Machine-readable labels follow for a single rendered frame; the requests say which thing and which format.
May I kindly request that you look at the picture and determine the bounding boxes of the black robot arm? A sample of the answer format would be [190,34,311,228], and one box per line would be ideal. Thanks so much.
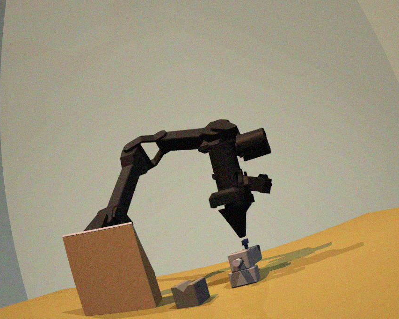
[84,119,272,231]

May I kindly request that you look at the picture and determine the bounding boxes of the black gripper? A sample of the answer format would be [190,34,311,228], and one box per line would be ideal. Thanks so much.
[209,163,255,238]

